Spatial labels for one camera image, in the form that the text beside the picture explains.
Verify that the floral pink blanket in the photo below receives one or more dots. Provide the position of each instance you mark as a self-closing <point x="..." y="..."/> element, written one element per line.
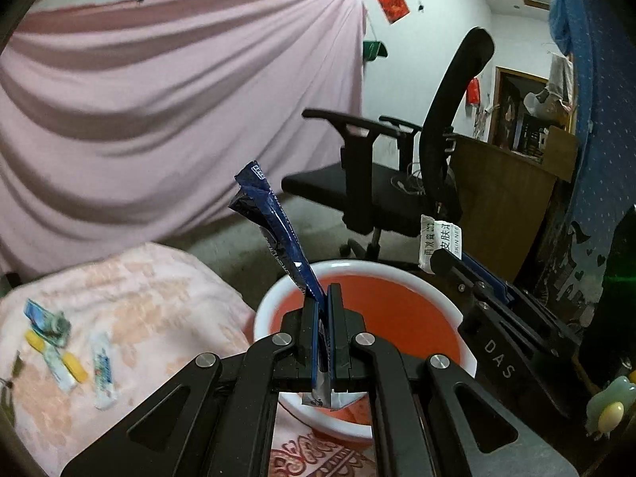
<point x="149" y="283"/>

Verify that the black office chair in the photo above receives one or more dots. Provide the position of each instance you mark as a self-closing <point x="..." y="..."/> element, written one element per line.
<point x="447" y="109"/>

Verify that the wooden board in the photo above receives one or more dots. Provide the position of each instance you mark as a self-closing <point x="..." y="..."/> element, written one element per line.
<point x="502" y="198"/>

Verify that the pale green egg toy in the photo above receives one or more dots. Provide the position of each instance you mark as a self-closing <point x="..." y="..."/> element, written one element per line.
<point x="611" y="407"/>

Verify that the white and blue wrapper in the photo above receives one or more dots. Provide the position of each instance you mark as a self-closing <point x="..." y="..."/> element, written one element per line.
<point x="105" y="372"/>

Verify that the dark blue wrapper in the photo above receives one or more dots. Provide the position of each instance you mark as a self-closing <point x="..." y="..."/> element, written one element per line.
<point x="278" y="223"/>

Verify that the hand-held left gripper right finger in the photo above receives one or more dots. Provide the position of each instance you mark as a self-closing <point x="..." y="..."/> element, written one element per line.
<point x="334" y="338"/>

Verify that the orange and white basin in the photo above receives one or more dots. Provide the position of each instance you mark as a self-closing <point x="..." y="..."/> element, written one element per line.
<point x="397" y="318"/>

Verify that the blue dotted curtain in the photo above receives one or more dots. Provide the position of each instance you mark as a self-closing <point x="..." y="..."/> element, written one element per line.
<point x="596" y="134"/>

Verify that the pink hanging cloth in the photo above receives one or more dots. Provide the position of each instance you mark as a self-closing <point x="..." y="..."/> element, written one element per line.
<point x="149" y="109"/>

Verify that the red hanging ornament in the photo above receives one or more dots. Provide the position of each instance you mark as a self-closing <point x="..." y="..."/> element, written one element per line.
<point x="473" y="92"/>

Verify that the white sachet packet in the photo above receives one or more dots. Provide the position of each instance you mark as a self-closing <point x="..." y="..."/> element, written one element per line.
<point x="439" y="241"/>

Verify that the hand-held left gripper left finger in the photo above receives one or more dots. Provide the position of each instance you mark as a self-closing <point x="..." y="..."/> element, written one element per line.
<point x="314" y="338"/>

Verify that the yellow beige packet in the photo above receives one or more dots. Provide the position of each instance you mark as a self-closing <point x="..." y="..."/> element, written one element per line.
<point x="74" y="367"/>

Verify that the dark cloth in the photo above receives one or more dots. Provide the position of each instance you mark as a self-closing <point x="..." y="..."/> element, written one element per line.
<point x="618" y="308"/>

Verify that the light blue wrapper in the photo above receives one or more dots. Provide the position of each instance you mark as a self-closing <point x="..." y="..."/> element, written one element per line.
<point x="47" y="320"/>

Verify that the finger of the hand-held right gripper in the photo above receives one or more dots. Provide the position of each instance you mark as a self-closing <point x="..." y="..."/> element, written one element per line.
<point x="489" y="278"/>
<point x="454" y="271"/>

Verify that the wooden door frame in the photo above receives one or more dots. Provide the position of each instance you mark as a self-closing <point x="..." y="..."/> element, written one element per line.
<point x="499" y="104"/>

